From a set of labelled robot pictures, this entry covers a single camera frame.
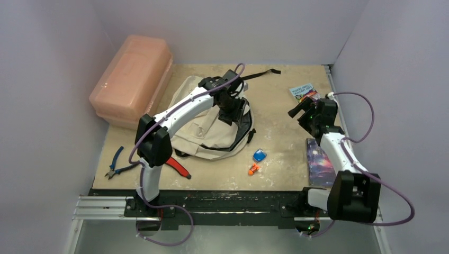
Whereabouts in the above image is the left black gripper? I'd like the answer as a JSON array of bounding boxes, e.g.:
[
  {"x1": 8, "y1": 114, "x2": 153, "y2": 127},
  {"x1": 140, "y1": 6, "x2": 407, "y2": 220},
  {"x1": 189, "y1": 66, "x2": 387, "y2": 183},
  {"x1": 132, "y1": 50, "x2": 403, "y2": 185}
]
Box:
[{"x1": 217, "y1": 95, "x2": 246, "y2": 128}]

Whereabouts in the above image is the light blue treehouse book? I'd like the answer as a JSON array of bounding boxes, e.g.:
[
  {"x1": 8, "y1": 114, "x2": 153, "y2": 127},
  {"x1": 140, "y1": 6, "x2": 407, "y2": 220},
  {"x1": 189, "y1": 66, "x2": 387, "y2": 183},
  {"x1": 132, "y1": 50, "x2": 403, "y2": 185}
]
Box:
[{"x1": 289, "y1": 83, "x2": 321, "y2": 103}]

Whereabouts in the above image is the beige backpack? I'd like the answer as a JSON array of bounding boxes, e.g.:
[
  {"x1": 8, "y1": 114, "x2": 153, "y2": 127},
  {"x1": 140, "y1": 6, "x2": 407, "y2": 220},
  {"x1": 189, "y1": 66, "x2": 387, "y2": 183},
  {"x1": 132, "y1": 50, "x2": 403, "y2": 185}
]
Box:
[{"x1": 168, "y1": 69, "x2": 282, "y2": 161}]

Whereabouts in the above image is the dark galaxy cover book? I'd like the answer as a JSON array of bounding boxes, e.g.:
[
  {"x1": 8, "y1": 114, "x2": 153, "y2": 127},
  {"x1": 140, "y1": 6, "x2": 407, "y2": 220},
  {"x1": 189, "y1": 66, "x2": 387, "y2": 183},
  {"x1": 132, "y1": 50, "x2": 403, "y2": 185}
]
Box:
[{"x1": 306, "y1": 138, "x2": 336, "y2": 188}]

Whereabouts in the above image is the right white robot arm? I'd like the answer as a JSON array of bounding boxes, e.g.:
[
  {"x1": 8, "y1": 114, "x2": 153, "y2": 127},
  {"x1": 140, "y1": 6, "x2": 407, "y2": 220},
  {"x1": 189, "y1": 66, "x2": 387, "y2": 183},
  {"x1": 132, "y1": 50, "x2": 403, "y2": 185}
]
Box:
[{"x1": 288, "y1": 97, "x2": 381, "y2": 223}]

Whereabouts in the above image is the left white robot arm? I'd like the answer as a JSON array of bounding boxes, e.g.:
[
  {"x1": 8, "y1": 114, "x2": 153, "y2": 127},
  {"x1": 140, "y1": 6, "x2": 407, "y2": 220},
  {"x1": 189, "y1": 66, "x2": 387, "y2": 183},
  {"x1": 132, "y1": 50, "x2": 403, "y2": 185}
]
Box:
[{"x1": 129, "y1": 70, "x2": 247, "y2": 216}]

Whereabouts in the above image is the blue pencil sharpener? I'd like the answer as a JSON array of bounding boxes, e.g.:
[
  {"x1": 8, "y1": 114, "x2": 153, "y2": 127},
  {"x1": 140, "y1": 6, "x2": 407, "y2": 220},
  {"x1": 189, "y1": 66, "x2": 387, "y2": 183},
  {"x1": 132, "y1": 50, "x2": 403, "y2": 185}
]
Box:
[{"x1": 253, "y1": 149, "x2": 267, "y2": 163}]

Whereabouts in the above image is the orange small toy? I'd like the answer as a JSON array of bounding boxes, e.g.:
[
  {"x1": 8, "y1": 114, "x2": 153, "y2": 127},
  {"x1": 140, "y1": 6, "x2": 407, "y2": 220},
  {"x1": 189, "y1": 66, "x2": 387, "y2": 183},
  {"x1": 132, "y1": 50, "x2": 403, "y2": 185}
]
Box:
[{"x1": 248, "y1": 163, "x2": 260, "y2": 176}]

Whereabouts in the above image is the red utility knife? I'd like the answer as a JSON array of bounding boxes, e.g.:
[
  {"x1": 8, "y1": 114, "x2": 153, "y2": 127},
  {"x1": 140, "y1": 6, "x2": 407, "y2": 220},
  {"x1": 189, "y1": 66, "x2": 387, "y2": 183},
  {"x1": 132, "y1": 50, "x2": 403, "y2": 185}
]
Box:
[{"x1": 165, "y1": 157, "x2": 192, "y2": 179}]

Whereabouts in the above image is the pink plastic storage box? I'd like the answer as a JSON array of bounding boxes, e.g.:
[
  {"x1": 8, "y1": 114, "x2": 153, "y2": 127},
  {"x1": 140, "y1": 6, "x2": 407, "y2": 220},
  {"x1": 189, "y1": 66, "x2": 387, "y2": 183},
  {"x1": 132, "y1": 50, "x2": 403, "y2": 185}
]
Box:
[{"x1": 89, "y1": 35, "x2": 173, "y2": 129}]

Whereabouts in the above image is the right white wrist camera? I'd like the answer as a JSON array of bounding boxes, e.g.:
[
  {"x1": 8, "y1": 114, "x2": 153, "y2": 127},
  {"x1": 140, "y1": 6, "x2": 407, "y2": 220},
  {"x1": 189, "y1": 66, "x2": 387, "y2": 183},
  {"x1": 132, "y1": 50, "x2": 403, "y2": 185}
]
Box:
[{"x1": 325, "y1": 92, "x2": 337, "y2": 102}]

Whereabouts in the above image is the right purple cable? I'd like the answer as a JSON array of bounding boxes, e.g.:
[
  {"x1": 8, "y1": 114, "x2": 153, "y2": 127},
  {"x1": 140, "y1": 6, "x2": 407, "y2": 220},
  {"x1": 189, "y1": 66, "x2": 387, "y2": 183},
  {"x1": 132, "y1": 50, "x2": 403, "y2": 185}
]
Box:
[{"x1": 300, "y1": 92, "x2": 415, "y2": 239}]

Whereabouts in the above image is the purple cable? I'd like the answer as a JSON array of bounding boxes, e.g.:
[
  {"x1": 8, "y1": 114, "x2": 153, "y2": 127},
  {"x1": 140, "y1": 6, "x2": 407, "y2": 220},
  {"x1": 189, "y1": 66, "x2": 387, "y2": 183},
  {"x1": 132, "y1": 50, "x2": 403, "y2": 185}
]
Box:
[
  {"x1": 128, "y1": 63, "x2": 246, "y2": 247},
  {"x1": 300, "y1": 92, "x2": 415, "y2": 239}
]

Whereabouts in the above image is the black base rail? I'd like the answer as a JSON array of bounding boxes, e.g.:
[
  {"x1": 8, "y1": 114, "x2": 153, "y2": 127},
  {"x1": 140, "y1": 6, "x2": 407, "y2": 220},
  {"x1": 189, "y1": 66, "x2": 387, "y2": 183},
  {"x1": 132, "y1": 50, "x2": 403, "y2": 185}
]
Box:
[{"x1": 88, "y1": 189, "x2": 330, "y2": 232}]

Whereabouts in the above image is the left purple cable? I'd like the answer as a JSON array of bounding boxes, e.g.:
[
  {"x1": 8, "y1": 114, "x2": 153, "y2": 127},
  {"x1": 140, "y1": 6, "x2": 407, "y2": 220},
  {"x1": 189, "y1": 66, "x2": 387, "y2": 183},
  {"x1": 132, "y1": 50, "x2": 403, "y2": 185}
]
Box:
[{"x1": 128, "y1": 63, "x2": 246, "y2": 247}]

